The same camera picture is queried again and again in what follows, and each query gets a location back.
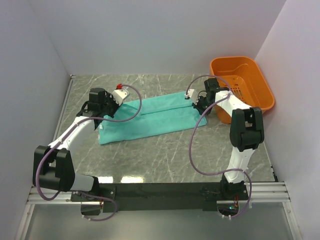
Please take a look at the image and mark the orange plastic basket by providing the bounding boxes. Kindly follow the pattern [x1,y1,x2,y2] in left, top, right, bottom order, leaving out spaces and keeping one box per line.
[210,56,275,113]

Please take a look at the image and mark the teal t shirt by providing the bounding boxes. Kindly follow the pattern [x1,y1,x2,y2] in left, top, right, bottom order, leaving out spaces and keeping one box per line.
[98,92,201,145]

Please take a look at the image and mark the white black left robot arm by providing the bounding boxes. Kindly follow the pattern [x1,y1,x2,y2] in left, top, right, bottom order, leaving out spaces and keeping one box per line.
[32,87,128,201]

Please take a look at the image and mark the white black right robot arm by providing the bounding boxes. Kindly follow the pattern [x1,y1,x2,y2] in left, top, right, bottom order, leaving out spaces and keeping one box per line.
[184,75,265,200]

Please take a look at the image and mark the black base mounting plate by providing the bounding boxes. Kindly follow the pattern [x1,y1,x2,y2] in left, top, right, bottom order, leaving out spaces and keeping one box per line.
[65,181,251,216]

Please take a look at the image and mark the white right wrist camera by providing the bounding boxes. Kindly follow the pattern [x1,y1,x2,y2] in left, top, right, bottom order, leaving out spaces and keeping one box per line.
[184,88,198,102]

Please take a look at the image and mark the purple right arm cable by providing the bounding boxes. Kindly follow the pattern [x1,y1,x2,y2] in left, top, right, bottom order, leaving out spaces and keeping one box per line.
[187,74,252,221]

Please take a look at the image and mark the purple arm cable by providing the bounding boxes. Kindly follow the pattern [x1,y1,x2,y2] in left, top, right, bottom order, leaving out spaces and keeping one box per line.
[187,74,252,221]
[35,84,143,222]

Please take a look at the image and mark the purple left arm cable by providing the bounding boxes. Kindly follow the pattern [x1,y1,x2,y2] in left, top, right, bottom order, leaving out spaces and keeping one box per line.
[35,84,143,222]

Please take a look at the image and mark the aluminium frame rail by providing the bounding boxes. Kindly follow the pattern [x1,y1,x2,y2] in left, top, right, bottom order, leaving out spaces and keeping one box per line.
[27,182,290,204]

